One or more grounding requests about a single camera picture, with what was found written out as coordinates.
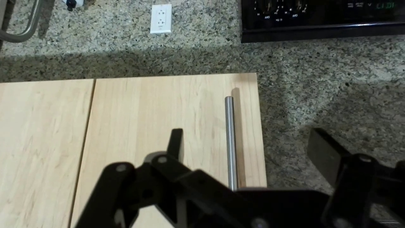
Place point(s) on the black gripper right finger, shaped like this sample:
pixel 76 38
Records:
pixel 329 155

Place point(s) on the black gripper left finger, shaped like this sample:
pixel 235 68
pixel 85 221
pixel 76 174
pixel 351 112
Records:
pixel 114 190

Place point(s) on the black electric stove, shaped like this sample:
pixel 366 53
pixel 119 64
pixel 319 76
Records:
pixel 320 25

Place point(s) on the steel curved faucet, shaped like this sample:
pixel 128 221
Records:
pixel 13 38

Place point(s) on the white soap bottle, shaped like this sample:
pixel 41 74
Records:
pixel 71 2

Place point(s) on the white wall outlet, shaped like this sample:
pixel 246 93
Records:
pixel 161 19

